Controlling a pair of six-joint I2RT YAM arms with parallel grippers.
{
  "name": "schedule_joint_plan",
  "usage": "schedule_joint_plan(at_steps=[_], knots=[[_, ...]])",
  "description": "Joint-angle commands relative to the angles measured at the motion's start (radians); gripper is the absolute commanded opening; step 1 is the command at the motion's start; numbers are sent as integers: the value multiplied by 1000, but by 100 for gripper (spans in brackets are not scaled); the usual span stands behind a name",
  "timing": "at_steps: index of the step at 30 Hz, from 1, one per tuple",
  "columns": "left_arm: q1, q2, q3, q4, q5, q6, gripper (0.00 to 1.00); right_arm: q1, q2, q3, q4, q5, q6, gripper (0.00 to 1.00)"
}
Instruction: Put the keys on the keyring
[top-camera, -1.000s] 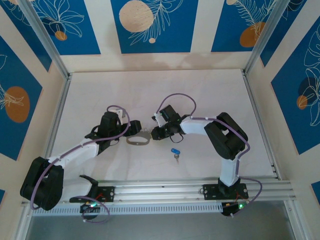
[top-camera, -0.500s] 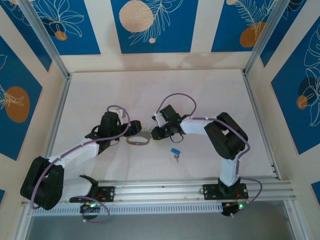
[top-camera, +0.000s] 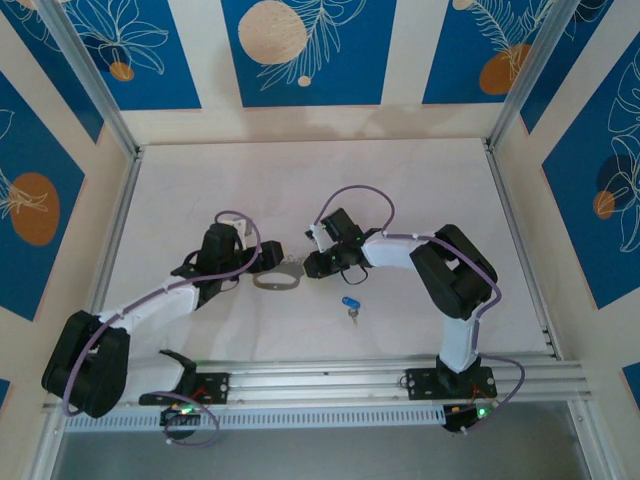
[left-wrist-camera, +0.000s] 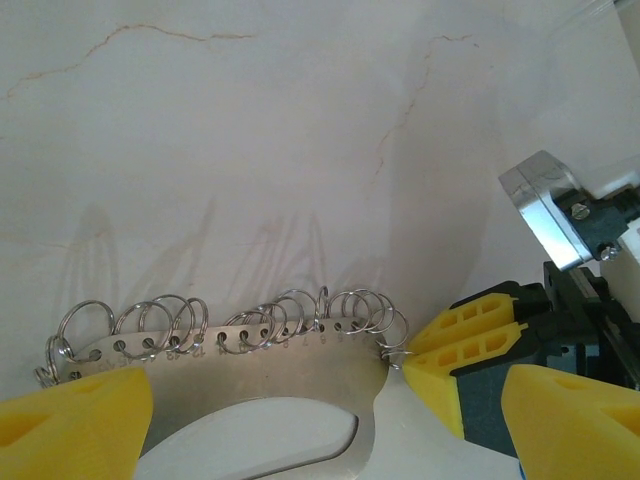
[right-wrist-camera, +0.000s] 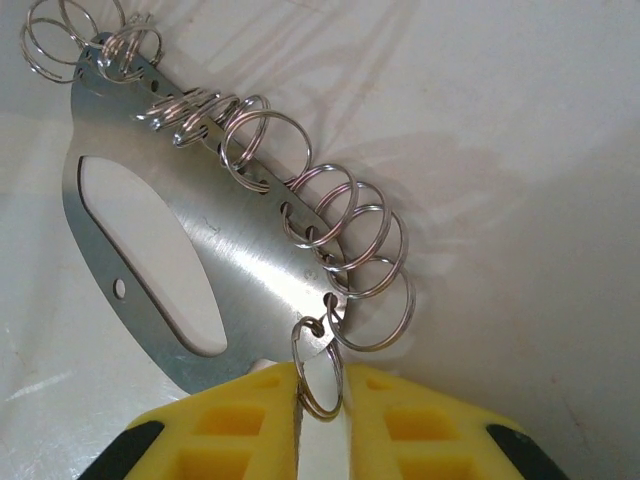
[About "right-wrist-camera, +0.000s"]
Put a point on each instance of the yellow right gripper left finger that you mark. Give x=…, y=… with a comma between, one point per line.
x=280, y=400

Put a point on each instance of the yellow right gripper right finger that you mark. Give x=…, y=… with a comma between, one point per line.
x=365, y=415

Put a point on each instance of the steel key holder plate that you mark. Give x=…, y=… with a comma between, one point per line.
x=240, y=240

